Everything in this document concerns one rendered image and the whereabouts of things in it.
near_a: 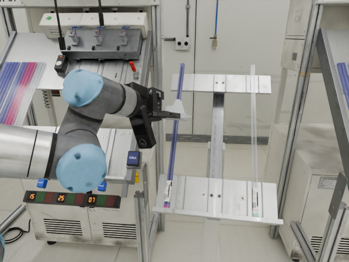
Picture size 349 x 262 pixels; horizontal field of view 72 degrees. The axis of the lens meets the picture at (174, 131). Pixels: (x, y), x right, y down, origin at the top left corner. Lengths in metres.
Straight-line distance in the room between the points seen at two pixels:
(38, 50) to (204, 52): 1.74
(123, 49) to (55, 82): 0.33
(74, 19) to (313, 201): 1.41
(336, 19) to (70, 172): 1.37
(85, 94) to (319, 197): 1.17
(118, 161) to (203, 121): 2.01
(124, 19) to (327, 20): 0.97
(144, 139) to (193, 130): 2.25
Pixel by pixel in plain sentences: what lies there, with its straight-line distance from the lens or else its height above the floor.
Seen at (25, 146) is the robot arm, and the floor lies 1.04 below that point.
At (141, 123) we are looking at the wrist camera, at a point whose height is 0.98.
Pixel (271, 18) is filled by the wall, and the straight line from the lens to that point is 2.76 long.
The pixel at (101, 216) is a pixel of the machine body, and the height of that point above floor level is 0.27.
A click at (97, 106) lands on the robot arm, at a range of 0.52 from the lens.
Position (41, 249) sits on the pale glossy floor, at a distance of 1.79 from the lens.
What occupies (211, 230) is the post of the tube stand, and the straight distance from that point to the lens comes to 1.03.
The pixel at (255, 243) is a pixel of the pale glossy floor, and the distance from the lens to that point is 1.71.
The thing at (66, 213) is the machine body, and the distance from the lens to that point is 1.53.
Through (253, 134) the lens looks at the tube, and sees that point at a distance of 0.79.
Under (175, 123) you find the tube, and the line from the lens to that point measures 0.79.
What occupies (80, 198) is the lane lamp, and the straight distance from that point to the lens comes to 0.93.
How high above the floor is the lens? 1.19
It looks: 21 degrees down
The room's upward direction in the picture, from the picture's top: straight up
